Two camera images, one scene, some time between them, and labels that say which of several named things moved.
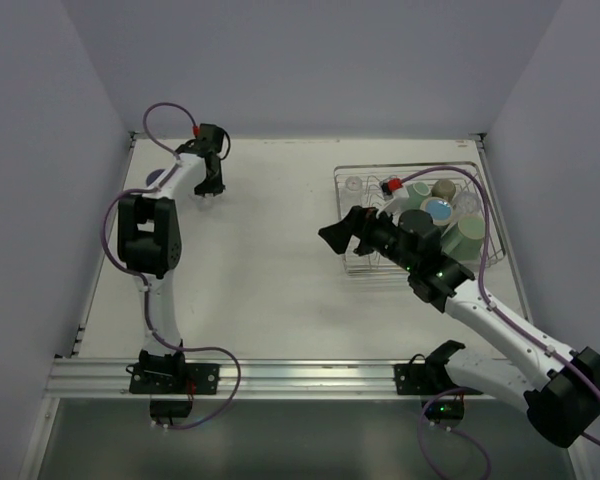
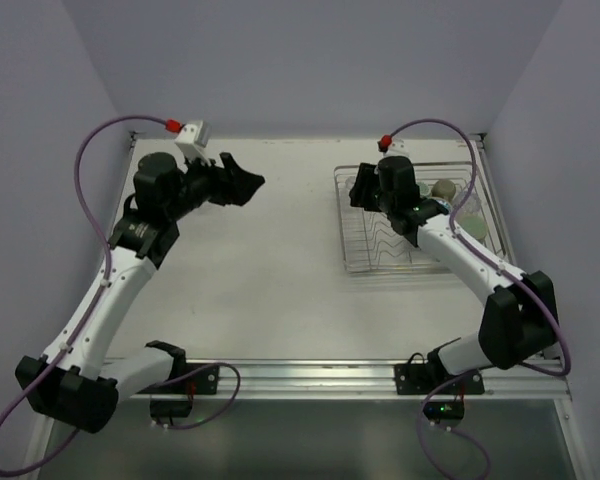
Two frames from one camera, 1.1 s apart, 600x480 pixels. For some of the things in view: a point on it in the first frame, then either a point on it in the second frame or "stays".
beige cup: (444, 188) stays
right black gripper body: (363, 228) -> (361, 187)
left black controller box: (169, 409) stays
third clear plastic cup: (467, 203) stays
